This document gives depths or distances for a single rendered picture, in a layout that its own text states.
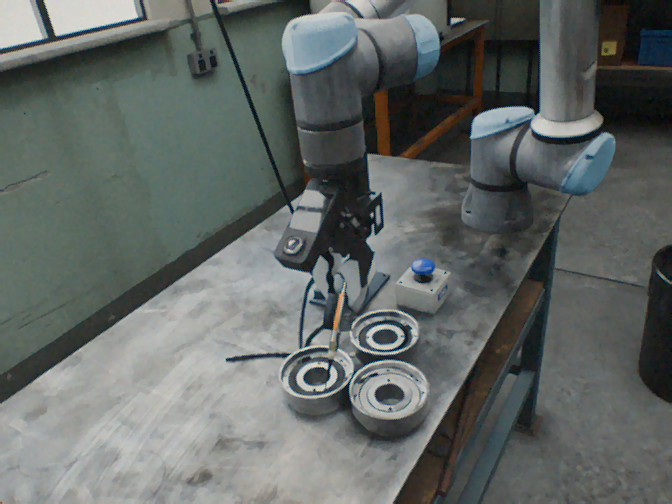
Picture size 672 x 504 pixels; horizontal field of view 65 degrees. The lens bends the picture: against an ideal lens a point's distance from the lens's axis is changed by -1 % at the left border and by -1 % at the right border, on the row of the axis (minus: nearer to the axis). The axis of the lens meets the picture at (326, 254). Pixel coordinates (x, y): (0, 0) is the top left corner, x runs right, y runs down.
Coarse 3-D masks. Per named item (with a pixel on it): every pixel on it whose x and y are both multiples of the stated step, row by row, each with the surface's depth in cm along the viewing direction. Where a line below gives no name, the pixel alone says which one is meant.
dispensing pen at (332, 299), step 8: (344, 280) 71; (344, 288) 71; (328, 296) 70; (336, 296) 70; (344, 296) 71; (328, 304) 70; (336, 304) 69; (328, 312) 70; (328, 320) 70; (328, 328) 70; (336, 336) 71; (336, 344) 71; (328, 368) 71; (328, 376) 71
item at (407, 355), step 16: (368, 320) 84; (400, 320) 84; (352, 336) 80; (368, 336) 81; (384, 336) 83; (400, 336) 80; (416, 336) 78; (368, 352) 76; (400, 352) 76; (416, 352) 78
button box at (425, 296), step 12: (408, 276) 91; (420, 276) 90; (432, 276) 90; (444, 276) 90; (396, 288) 90; (408, 288) 88; (420, 288) 87; (432, 288) 87; (444, 288) 89; (408, 300) 90; (420, 300) 88; (432, 300) 87; (444, 300) 91; (432, 312) 88
